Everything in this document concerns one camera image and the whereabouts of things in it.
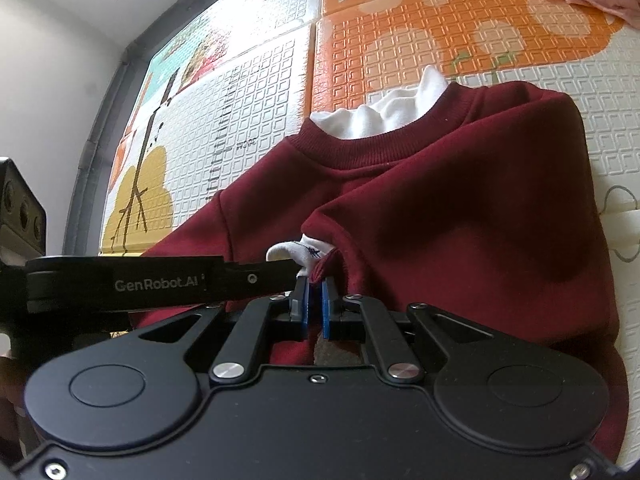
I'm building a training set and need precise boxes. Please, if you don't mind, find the dark red cat sweater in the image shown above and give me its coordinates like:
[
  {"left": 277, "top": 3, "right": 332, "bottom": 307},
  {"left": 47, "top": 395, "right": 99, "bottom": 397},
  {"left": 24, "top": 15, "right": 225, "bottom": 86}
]
[{"left": 132, "top": 66, "right": 628, "bottom": 466}]

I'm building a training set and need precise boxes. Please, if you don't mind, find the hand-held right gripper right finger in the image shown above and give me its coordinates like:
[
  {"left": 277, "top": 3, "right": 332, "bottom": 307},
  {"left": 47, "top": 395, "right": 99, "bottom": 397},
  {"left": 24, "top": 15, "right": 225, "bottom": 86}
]
[{"left": 321, "top": 277, "right": 510, "bottom": 386}]

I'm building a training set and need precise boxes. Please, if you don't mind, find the colourful foam play mat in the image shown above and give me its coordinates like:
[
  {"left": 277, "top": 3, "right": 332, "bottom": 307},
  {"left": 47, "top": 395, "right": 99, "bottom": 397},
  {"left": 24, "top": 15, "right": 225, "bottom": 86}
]
[{"left": 99, "top": 0, "right": 640, "bottom": 466}]

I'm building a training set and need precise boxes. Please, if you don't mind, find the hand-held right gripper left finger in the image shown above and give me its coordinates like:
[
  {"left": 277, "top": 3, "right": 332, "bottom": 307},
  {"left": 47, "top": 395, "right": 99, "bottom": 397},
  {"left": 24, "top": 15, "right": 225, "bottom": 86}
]
[{"left": 135, "top": 276, "right": 313, "bottom": 386}]

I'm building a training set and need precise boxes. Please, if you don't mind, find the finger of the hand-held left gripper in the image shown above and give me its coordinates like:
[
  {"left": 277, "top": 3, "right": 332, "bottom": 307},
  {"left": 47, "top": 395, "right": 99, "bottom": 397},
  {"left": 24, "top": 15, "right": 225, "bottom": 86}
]
[{"left": 221, "top": 257, "right": 302, "bottom": 304}]

